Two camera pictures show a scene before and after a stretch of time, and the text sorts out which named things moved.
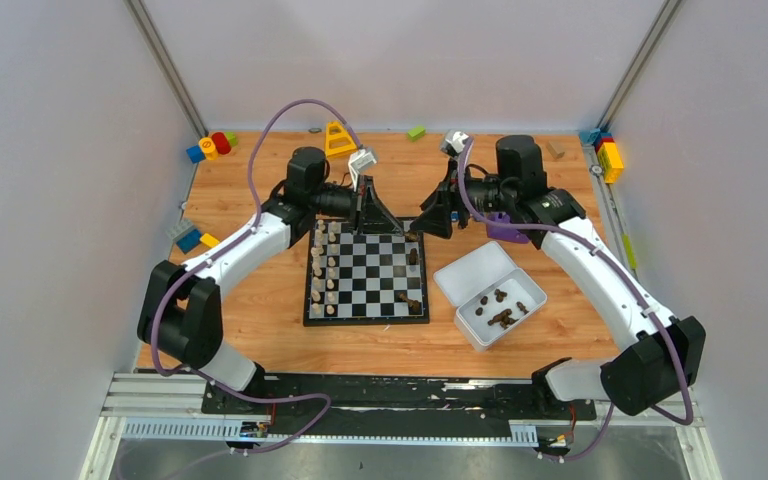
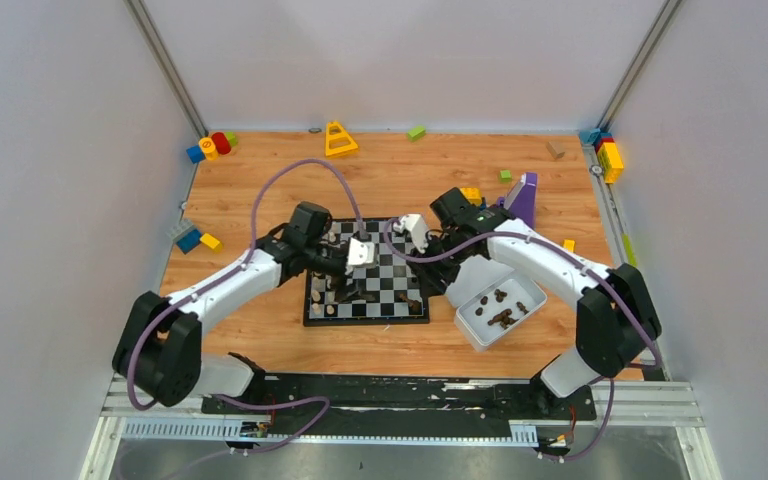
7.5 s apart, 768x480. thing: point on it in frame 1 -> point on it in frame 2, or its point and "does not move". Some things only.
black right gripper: [435, 217] -> [432, 279]
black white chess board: [360, 279] does not move
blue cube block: [195, 154] does not move
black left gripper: [364, 206] -> [345, 273]
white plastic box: [486, 316] does not move
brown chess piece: [413, 305] does not move
